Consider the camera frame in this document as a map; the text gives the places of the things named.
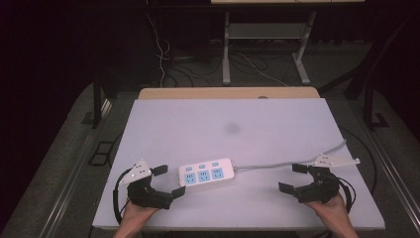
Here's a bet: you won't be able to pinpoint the metal floor rail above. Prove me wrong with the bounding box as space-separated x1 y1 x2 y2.
348 98 420 234
39 98 114 238

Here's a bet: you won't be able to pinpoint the black metal stand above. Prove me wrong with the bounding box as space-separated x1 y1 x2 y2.
362 78 391 132
81 65 104 130

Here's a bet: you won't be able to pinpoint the thin white cable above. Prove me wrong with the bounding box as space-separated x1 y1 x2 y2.
146 11 171 89
237 52 290 88

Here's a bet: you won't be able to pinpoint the grey power strip cable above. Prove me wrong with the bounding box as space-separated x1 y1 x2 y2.
232 138 349 174

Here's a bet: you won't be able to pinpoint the wooden table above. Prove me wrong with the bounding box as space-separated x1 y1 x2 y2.
137 86 321 101

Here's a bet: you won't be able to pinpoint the white metal stand with shelf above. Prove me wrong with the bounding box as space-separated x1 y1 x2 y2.
221 10 318 86

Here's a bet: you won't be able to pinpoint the black floor cables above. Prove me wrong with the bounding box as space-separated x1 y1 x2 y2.
163 56 226 88

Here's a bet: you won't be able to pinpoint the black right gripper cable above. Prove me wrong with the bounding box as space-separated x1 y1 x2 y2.
336 176 358 213

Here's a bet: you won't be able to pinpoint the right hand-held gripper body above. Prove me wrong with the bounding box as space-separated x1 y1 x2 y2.
293 152 362 204

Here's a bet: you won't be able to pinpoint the person's left hand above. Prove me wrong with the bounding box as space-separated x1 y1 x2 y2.
120 197 160 230

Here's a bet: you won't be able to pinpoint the white power strip blue sockets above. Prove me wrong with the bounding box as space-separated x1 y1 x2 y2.
177 157 236 188

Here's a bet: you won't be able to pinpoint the black cable beside table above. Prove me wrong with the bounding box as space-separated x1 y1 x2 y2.
339 126 378 196

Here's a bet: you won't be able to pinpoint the white table cover board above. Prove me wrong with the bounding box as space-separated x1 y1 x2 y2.
92 97 386 232

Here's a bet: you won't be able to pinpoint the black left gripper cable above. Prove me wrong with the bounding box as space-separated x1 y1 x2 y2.
112 168 134 226

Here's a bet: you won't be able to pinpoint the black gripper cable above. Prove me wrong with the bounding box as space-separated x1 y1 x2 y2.
336 176 358 213
112 168 134 226

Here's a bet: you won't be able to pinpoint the person's right hand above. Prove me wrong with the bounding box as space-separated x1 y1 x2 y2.
303 193 353 230

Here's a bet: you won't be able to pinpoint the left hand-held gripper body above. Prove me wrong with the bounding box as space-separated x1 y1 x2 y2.
119 159 173 210

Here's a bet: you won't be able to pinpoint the black floor frame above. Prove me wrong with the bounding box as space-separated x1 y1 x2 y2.
87 140 116 168

